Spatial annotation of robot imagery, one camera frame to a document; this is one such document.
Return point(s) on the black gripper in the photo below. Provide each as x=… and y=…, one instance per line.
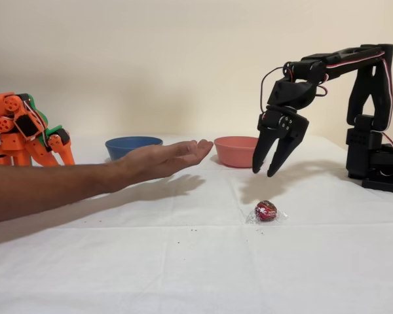
x=296, y=125

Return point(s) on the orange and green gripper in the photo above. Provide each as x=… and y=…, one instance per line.
x=56, y=141

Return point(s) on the red candy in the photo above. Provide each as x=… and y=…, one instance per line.
x=266, y=211

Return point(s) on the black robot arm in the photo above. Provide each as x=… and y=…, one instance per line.
x=355, y=98

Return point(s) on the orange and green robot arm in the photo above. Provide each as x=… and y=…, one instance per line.
x=0, y=126

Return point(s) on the person's forearm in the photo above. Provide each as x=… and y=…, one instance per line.
x=36, y=189

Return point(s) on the person's hand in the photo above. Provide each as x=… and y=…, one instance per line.
x=163, y=160

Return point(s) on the red bowl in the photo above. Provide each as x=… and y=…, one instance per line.
x=232, y=152

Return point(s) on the blue bowl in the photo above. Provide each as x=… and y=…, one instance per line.
x=127, y=145

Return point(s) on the white tablecloth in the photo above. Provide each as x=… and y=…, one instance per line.
x=183, y=268

